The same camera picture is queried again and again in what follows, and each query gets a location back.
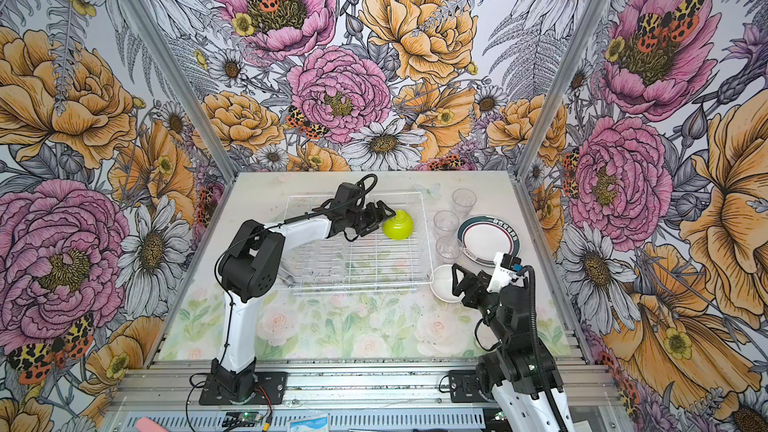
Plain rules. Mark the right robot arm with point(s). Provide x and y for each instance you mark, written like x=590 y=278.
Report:
x=546 y=412

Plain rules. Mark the white wire dish rack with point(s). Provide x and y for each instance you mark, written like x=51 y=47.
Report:
x=374 y=263

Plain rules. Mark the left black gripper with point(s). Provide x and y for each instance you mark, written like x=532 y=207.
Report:
x=375 y=218

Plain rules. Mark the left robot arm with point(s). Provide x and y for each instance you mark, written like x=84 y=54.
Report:
x=248 y=269

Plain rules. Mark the aluminium frame rail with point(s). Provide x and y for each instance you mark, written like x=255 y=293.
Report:
x=358 y=395

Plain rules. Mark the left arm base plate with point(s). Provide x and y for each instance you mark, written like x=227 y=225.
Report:
x=264 y=387

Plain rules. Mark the lime green bowl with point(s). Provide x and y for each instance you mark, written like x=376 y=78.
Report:
x=399 y=227

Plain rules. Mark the pink wooden plate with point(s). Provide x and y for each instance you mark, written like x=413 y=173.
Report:
x=482 y=237

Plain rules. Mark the pink object front edge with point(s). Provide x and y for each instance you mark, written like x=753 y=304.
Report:
x=145 y=424

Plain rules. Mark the orange bowl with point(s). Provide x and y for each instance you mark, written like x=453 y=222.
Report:
x=441 y=285

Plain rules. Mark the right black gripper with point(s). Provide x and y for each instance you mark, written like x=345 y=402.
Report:
x=479 y=285

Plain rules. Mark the clear glass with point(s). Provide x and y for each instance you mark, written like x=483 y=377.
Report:
x=463 y=201
x=448 y=249
x=445 y=223

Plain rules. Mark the small circuit board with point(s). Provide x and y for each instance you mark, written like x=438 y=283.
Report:
x=243 y=419

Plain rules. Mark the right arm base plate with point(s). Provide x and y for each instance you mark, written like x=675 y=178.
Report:
x=464 y=387

